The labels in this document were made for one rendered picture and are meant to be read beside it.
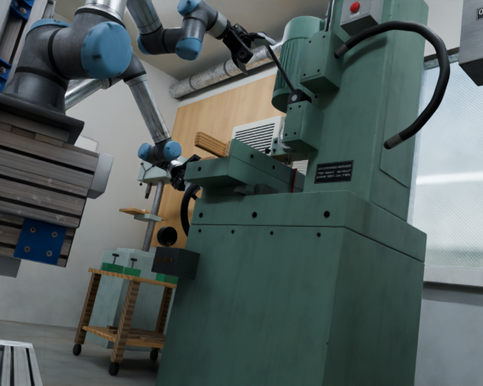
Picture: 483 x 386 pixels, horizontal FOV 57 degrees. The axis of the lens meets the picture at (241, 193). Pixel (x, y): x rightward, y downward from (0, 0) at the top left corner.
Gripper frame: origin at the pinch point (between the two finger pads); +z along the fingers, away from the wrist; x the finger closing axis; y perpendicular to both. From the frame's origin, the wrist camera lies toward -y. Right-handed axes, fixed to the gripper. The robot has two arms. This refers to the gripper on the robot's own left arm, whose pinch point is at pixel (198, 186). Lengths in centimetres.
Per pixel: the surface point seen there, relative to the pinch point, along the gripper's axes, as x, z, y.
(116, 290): -69, -128, 124
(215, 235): 15.4, 45.1, 2.6
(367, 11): 14, 47, -74
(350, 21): 14, 43, -70
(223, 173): 23, 42, -15
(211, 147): 28, 38, -19
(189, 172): 23.3, 27.2, -7.9
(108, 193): -77, -248, 92
